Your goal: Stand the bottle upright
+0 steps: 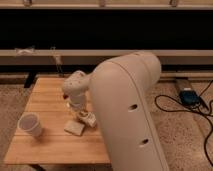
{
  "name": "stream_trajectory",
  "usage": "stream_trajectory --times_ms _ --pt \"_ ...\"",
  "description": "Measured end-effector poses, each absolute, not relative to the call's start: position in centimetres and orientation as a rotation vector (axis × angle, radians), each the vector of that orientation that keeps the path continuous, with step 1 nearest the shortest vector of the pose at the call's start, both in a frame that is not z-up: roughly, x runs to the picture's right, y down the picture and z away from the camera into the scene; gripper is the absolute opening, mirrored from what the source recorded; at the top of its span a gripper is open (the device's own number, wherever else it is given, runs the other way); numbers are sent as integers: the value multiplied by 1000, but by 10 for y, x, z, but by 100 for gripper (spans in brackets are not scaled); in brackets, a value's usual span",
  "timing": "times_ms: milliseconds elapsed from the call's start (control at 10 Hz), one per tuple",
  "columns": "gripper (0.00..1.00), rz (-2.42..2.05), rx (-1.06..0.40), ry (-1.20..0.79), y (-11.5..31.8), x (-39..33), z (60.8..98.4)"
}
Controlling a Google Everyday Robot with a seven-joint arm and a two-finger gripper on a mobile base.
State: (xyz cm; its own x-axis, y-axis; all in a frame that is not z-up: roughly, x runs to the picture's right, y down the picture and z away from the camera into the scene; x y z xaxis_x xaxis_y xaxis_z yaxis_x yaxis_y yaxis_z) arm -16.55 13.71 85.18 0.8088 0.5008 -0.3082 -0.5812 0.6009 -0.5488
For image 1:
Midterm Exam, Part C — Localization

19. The black cable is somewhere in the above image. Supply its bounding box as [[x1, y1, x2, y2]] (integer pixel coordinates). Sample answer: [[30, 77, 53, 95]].
[[154, 79, 213, 168]]

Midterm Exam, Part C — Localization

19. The white plastic cup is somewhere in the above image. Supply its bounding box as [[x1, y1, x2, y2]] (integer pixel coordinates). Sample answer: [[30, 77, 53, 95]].
[[18, 113, 43, 137]]

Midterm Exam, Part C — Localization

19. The blue power adapter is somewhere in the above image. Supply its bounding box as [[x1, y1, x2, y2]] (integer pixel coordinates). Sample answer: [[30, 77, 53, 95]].
[[179, 91, 199, 106]]

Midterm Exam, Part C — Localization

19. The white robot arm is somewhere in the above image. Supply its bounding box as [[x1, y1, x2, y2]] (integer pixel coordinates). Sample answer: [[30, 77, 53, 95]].
[[62, 51, 169, 171]]

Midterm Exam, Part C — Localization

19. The white sponge block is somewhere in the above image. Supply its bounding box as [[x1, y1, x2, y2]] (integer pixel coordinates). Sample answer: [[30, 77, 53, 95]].
[[64, 120, 85, 136]]

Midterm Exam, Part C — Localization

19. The wooden table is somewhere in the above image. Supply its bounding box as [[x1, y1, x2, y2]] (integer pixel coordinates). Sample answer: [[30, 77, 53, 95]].
[[4, 78, 110, 165]]

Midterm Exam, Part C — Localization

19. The long wooden rail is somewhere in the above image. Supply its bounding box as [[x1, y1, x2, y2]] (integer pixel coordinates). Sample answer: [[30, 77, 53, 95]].
[[0, 49, 213, 65]]

